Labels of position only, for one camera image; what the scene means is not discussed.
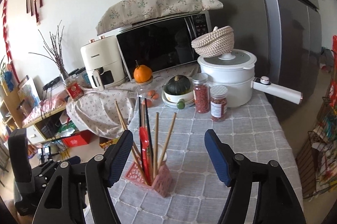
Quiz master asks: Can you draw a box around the black wire rack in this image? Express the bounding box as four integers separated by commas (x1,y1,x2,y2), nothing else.
295,97,336,199

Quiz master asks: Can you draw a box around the white fruit bowl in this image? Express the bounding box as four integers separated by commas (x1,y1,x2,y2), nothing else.
162,90,195,109

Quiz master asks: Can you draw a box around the clear glass jar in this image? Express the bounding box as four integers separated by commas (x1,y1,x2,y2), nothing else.
136,76,161,108

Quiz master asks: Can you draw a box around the woven straw basket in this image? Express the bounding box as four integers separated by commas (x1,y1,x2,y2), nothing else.
191,26,234,58

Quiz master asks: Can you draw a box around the wooden chopstick in holder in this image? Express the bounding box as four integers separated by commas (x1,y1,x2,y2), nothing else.
141,104,146,128
114,100,148,185

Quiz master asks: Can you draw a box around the dark green pumpkin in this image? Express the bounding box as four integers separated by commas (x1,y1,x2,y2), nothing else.
165,75,191,96

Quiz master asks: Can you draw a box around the pink perforated utensil holder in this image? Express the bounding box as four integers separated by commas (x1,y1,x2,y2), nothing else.
124,159,174,198

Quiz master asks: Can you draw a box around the white electric pot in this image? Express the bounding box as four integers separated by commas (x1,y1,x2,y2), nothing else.
198,49,303,107

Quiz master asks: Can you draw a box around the grey checked tablecloth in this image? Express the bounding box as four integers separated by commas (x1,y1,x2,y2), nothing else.
109,91,302,223

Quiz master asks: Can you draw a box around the black microwave oven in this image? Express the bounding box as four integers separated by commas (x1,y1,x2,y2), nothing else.
116,11,210,81

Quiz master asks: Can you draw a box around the black chopstick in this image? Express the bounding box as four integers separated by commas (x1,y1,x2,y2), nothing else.
144,98,154,182
138,96,144,170

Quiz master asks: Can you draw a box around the dry branch bouquet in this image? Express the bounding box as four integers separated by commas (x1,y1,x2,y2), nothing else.
29,21,69,81

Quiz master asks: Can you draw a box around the cream air fryer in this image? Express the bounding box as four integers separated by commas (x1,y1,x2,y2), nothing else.
80,35,126,91

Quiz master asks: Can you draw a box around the red plastic spoon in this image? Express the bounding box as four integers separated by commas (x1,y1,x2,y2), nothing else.
141,127,152,186

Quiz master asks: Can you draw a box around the goji berry jar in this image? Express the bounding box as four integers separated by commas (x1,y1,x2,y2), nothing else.
192,73,210,113

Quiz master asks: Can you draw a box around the floral cloth on microwave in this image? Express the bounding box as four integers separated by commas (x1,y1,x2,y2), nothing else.
96,0,223,35

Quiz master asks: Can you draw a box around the light wooden chopstick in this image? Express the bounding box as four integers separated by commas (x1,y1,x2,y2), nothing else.
153,112,159,178
159,113,177,166

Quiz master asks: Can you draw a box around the labelled dried fruit jar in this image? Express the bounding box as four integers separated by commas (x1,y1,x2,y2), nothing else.
210,85,228,122

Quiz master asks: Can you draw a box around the red labelled small jar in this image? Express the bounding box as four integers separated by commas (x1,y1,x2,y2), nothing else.
63,77,83,101

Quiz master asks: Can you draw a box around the large orange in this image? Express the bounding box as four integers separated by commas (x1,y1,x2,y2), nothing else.
133,61,152,84

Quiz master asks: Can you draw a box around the grey refrigerator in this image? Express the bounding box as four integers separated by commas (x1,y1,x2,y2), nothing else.
189,0,323,123

